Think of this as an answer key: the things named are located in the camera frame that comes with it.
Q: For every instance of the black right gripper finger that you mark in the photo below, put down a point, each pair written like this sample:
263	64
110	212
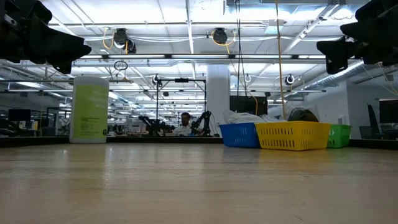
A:
337	53
379	21

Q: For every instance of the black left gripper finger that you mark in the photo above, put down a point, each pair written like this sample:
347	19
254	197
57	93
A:
56	46
63	67

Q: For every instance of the clear bag of toothbrushes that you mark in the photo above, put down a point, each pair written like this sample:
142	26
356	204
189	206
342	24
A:
273	118

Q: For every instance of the black background robot arm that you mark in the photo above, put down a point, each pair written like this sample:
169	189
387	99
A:
155	124
202	123

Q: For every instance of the green label wipes canister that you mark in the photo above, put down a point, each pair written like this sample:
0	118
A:
90	109

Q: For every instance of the black computer monitor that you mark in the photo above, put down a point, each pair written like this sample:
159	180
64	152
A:
19	114
388	110

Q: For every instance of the green plastic basket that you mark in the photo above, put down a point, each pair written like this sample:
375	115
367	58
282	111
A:
340	135

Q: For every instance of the yellow plastic basket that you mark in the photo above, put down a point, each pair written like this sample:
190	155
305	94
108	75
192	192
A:
292	135

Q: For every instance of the white square pillar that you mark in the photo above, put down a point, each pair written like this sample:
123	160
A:
217	93

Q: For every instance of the blue plastic basket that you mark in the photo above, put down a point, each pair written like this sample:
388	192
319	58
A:
239	135

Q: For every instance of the person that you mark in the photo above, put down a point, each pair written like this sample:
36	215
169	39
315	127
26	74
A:
186	119

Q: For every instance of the silver ventilation duct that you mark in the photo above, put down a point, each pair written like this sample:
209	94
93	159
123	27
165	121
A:
342	74

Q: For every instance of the black aluminium table frame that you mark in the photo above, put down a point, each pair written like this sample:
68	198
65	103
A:
155	140

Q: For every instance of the black robot station frame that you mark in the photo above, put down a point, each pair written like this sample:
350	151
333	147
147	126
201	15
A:
182	80

